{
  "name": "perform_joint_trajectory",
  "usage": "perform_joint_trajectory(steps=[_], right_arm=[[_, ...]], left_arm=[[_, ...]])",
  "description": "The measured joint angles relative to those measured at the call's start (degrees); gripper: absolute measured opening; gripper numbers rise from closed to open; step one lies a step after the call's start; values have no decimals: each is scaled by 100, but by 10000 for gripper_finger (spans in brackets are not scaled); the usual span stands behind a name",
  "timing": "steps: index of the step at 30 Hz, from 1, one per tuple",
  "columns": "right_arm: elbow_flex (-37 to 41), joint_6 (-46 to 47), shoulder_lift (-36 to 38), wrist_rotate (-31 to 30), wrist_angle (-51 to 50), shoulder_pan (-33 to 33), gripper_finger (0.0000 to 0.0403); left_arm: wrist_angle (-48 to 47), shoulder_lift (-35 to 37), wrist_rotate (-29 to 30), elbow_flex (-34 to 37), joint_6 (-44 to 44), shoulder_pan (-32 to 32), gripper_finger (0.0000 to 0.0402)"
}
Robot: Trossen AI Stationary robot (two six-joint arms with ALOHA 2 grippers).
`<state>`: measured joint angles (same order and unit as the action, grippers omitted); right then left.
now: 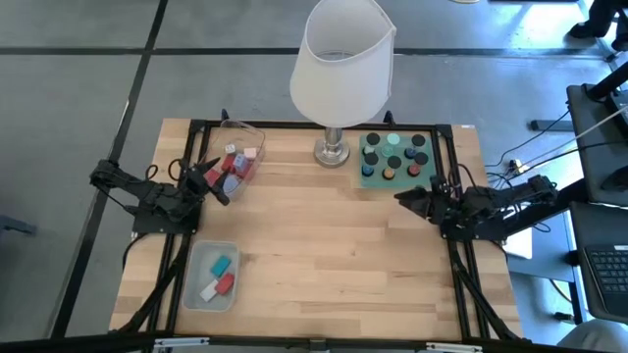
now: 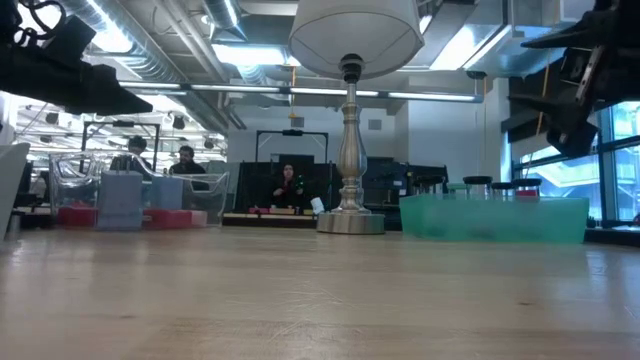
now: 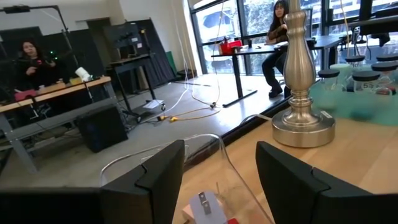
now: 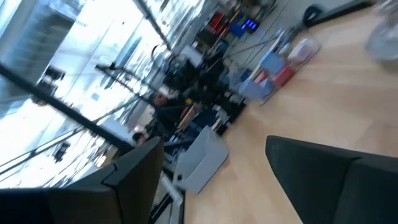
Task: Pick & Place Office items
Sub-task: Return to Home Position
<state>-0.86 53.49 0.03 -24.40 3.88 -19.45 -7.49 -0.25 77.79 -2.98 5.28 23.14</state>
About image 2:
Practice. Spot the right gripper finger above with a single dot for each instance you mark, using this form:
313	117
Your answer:
565	125
575	35

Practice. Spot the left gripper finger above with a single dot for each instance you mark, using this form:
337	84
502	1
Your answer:
110	97
75	35

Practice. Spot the black hourglass red sand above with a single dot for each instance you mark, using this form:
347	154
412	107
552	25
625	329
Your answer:
527	183

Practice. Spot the small black hourglass blue sand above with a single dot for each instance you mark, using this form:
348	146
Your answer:
502	185

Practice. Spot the pale pink plug charger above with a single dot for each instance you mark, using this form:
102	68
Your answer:
199	218

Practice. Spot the person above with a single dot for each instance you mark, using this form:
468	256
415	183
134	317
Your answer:
187	160
287	185
136	146

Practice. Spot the dark framed window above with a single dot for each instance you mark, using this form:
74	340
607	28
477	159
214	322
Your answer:
620	170

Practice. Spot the grey plastic bin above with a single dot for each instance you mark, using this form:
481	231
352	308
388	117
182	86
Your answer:
10	180

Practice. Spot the teal translucent tray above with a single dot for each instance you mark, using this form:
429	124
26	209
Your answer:
500	217

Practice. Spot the clear plastic bin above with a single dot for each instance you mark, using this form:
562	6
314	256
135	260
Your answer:
215	195

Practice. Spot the black partition panel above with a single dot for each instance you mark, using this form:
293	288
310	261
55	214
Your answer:
255	185

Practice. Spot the long overhead light bar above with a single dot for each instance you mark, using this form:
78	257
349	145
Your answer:
300	91

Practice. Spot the black rolling cart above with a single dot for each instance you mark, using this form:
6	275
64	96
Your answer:
385	190

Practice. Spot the silver table lamp white shade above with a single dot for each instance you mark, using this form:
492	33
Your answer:
350	30

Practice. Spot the silver ventilation duct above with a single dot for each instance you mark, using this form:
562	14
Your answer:
150	50
222	12

